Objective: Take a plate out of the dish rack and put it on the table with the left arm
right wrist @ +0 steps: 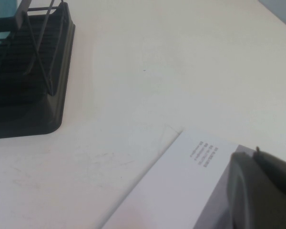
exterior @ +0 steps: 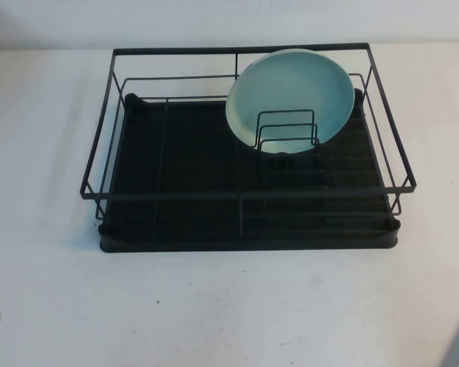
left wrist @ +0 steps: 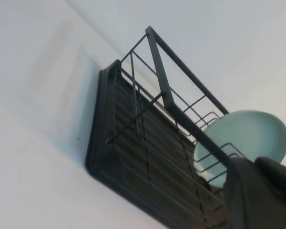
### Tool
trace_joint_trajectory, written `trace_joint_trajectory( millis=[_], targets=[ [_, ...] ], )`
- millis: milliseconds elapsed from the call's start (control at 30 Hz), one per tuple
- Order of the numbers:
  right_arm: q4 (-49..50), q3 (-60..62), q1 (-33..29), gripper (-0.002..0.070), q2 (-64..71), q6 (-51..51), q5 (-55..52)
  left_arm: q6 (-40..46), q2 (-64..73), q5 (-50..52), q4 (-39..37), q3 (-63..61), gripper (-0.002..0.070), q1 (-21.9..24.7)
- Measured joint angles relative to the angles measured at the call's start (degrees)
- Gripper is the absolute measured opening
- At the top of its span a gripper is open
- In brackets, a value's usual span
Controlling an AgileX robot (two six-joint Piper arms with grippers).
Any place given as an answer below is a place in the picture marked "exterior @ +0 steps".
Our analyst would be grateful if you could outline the black plastic drip tray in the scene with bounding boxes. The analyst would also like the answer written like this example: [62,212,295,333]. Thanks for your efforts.
[98,88,401,253]

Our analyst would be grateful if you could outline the black wire dish rack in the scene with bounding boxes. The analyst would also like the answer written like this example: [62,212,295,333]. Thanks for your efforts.
[79,42,418,230]

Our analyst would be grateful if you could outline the light blue round plate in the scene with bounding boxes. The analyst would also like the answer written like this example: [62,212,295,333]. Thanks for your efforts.
[225,48,356,154]

